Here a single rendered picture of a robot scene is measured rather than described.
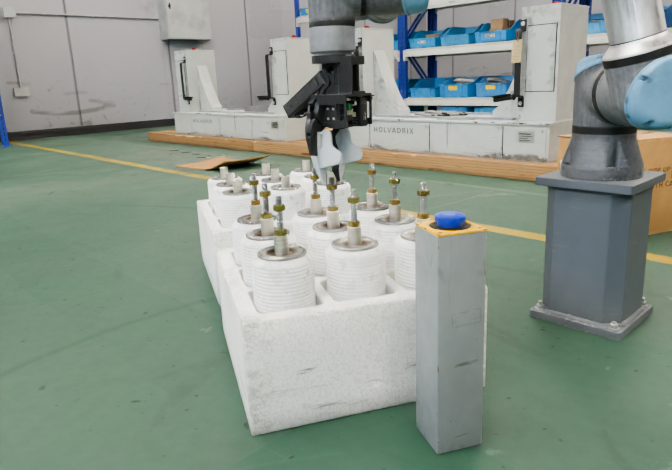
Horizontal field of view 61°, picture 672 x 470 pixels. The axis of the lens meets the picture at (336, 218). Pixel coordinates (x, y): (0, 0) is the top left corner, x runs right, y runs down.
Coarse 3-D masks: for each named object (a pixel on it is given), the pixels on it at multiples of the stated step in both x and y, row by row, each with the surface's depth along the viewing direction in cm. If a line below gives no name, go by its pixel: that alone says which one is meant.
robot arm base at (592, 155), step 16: (576, 128) 110; (592, 128) 107; (608, 128) 106; (624, 128) 106; (576, 144) 110; (592, 144) 108; (608, 144) 106; (624, 144) 106; (576, 160) 110; (592, 160) 107; (608, 160) 106; (624, 160) 106; (640, 160) 108; (576, 176) 110; (592, 176) 107; (608, 176) 106; (624, 176) 106; (640, 176) 108
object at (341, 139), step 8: (336, 136) 98; (344, 136) 98; (336, 144) 98; (344, 144) 99; (352, 144) 98; (344, 152) 99; (352, 152) 98; (360, 152) 97; (344, 160) 100; (352, 160) 99; (336, 168) 100; (344, 168) 101; (336, 176) 100
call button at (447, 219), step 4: (440, 212) 75; (444, 212) 75; (448, 212) 75; (452, 212) 75; (456, 212) 75; (460, 212) 75; (436, 216) 74; (440, 216) 73; (444, 216) 73; (448, 216) 73; (452, 216) 73; (456, 216) 73; (460, 216) 73; (464, 216) 73; (436, 220) 74; (440, 220) 73; (444, 220) 73; (448, 220) 72; (452, 220) 72; (456, 220) 72; (460, 220) 73; (464, 220) 73; (440, 224) 74; (444, 224) 73; (448, 224) 73; (452, 224) 73; (456, 224) 73; (460, 224) 73
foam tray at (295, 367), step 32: (224, 256) 110; (224, 288) 104; (320, 288) 92; (224, 320) 113; (256, 320) 80; (288, 320) 81; (320, 320) 83; (352, 320) 84; (384, 320) 86; (256, 352) 81; (288, 352) 82; (320, 352) 84; (352, 352) 85; (384, 352) 87; (256, 384) 82; (288, 384) 83; (320, 384) 85; (352, 384) 87; (384, 384) 88; (256, 416) 83; (288, 416) 85; (320, 416) 86
